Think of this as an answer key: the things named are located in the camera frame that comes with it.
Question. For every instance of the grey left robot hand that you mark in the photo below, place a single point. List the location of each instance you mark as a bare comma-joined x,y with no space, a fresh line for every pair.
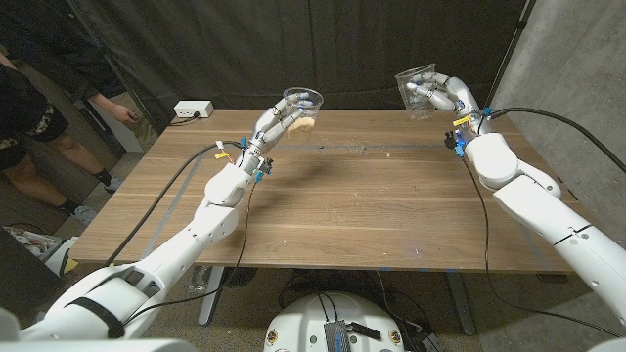
269,129

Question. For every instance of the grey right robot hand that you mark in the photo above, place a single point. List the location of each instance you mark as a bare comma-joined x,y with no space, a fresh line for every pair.
460,95

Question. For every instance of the clear plastic cup with sugar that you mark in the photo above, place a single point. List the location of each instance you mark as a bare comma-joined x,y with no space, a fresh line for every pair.
415,110

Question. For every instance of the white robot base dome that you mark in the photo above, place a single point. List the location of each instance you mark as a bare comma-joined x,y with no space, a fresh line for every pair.
303,322

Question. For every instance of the black bar on robot base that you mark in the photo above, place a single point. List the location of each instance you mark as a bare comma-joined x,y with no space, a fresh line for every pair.
366,331

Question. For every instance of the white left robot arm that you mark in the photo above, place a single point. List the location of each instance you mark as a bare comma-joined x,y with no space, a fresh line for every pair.
161,254

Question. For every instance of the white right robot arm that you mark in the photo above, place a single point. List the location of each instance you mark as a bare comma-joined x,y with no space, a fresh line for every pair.
548,210

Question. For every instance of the white power strip box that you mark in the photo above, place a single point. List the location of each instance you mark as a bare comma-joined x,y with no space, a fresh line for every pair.
193,108

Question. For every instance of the person in khaki trousers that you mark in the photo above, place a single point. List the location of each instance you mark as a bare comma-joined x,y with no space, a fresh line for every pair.
122,115

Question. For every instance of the black round floor object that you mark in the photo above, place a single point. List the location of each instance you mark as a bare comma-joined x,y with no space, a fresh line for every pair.
239,277

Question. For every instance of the grey metal table leg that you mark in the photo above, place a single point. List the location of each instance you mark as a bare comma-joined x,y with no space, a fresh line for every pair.
212,293
460,303

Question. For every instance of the grey finned electronics box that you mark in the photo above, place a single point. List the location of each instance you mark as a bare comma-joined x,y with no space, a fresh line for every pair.
337,337

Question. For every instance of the yellow flat floor object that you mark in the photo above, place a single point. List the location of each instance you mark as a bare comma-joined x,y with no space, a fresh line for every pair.
71,265

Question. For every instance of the person in black camo shorts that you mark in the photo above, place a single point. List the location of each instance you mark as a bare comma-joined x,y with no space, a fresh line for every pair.
24,112

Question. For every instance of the white floor container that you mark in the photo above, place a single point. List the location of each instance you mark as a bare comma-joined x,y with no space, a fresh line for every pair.
56,256

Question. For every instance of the white robot torso edge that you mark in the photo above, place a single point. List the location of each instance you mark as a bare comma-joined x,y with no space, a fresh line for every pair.
98,346

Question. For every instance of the large black bulky object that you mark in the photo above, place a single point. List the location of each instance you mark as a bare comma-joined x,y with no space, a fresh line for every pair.
24,274

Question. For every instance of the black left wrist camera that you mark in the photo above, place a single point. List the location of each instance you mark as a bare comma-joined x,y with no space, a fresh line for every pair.
265,168

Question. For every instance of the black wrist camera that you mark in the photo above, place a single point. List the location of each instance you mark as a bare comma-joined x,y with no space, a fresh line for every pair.
455,143
265,168

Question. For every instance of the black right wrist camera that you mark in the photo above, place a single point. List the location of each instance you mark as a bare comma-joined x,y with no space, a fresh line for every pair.
455,143

